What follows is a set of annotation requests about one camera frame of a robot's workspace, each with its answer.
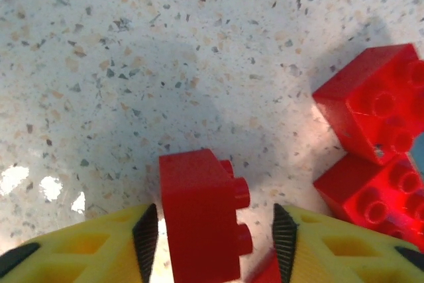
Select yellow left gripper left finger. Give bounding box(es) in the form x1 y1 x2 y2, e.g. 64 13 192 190
0 202 160 283

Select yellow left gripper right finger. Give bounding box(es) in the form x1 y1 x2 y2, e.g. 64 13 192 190
272 203 424 283

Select red lego brick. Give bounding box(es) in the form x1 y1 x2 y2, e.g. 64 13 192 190
313 43 424 167
158 148 253 283
313 152 424 253

